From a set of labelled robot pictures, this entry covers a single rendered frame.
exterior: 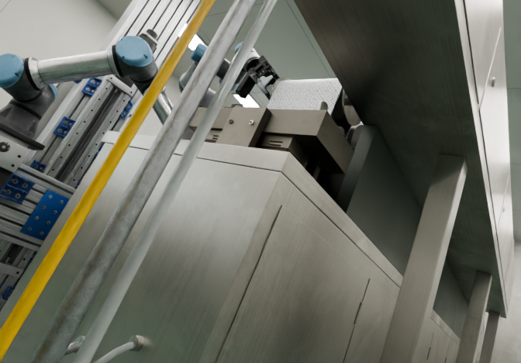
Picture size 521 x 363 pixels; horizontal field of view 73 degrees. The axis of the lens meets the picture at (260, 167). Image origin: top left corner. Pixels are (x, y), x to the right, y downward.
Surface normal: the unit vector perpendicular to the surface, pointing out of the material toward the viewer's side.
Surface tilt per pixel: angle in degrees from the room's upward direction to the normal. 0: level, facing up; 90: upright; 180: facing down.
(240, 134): 90
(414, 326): 90
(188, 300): 90
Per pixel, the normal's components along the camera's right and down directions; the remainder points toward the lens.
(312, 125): -0.52, -0.48
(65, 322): 0.27, -0.24
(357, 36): -0.40, 0.87
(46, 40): 0.75, 0.12
